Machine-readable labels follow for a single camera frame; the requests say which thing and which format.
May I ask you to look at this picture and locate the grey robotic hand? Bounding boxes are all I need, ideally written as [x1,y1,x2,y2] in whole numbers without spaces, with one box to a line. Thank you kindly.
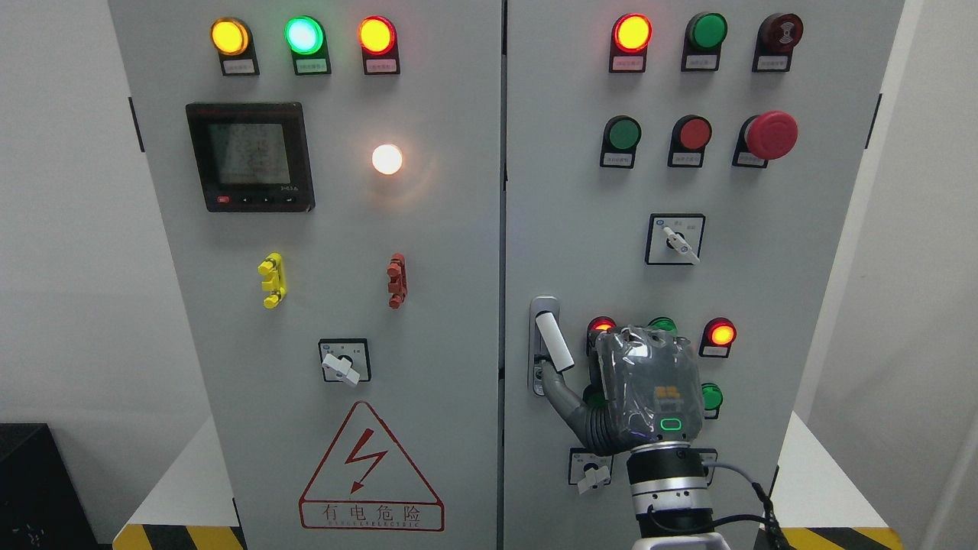
[542,326,704,456]

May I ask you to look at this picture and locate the silver door handle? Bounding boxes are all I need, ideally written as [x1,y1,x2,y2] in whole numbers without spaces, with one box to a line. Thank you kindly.
[528,296,575,397]

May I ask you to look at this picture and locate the grey right cabinet door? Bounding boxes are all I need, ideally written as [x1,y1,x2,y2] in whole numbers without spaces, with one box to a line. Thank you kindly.
[500,1,904,549]

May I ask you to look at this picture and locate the grey cabinet door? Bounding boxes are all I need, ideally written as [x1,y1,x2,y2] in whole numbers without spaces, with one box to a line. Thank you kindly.
[109,1,503,549]
[500,1,904,549]

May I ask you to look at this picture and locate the red lit lamp right door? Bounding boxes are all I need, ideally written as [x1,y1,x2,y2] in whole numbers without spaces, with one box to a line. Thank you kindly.
[608,11,653,73]

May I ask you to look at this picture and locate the grey left cabinet door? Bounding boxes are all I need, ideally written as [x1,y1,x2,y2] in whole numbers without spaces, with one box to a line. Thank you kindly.
[109,1,503,549]

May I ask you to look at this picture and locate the red-ringed indicator lamp left door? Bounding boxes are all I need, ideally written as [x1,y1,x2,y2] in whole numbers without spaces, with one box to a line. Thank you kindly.
[358,15,400,76]

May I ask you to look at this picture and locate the green lamp middle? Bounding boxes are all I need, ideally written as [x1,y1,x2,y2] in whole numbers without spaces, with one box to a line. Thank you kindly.
[647,316,678,335]

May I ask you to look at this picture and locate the green push button lower right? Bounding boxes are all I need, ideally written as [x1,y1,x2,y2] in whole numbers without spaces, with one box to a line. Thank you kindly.
[700,383,724,420]

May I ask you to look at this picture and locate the green push button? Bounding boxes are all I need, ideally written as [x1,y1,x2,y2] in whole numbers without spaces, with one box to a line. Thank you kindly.
[599,115,642,170]
[700,383,724,420]

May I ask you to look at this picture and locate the red lit lamp middle left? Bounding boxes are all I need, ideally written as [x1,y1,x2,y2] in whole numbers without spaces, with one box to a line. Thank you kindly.
[585,316,616,355]

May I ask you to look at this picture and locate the red lit lamp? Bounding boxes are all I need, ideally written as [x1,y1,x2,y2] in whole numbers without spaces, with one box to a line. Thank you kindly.
[585,316,616,355]
[698,317,737,358]

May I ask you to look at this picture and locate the red lit lamp middle right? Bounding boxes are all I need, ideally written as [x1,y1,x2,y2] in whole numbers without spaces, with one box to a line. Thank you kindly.
[698,317,737,358]

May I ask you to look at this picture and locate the green push button upper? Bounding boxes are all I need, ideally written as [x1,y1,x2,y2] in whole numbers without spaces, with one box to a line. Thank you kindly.
[599,115,642,170]

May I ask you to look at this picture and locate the red push button upper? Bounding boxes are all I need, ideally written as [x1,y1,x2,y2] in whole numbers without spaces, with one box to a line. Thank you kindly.
[667,115,713,168]

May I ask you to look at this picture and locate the red emergency stop button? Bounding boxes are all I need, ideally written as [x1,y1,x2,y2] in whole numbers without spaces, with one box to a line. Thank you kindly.
[731,109,798,170]

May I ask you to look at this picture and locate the red terminal connector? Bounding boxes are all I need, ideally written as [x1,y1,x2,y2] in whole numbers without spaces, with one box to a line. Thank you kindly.
[387,253,408,309]

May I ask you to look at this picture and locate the red electrical warning sticker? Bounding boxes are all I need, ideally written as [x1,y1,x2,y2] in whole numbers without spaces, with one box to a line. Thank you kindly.
[298,401,445,532]

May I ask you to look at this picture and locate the white lit indicator lamp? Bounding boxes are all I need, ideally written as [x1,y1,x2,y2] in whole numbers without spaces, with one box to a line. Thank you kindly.
[371,143,404,176]

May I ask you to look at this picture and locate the green lamp top right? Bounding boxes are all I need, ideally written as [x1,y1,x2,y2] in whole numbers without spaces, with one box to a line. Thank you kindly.
[681,11,729,72]

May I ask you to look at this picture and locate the dark red buzzer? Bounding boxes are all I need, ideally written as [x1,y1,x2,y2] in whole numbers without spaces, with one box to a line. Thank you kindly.
[752,13,804,73]

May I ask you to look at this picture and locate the yellow terminal connector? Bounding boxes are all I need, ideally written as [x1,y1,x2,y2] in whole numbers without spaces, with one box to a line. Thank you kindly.
[257,253,287,309]

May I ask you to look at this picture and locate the black digital power meter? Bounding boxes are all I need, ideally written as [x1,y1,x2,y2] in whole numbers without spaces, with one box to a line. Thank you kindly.
[186,102,316,212]

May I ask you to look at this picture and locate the white table with hazard stripes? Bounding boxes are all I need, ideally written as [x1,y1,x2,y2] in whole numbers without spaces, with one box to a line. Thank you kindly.
[112,415,902,549]

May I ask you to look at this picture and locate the green lit indicator lamp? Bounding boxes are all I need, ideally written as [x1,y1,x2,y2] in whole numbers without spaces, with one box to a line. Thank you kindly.
[283,15,332,76]

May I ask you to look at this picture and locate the yellow indicator lamp top left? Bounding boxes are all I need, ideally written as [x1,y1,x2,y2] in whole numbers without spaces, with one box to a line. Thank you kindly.
[210,17,260,76]

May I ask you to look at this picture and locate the black box on floor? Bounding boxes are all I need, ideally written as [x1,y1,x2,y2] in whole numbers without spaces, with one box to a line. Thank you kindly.
[1,422,99,549]

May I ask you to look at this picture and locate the black selector switch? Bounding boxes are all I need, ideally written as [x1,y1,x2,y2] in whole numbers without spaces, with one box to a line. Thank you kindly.
[694,447,719,487]

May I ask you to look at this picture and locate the white selector switch lower right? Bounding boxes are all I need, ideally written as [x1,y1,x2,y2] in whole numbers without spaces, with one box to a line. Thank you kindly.
[567,447,614,495]

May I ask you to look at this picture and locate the white selector switch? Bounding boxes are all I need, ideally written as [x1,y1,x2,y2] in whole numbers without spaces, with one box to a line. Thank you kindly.
[645,213,706,265]
[567,447,614,495]

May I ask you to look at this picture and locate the white selector switch upper right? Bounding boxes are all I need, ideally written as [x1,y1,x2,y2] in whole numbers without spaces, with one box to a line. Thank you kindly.
[645,213,706,265]

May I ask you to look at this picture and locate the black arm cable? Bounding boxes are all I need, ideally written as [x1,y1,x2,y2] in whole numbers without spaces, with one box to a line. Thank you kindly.
[701,461,795,550]

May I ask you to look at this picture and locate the white selector switch left door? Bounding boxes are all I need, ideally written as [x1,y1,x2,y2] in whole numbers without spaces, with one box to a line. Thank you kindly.
[318,338,371,387]

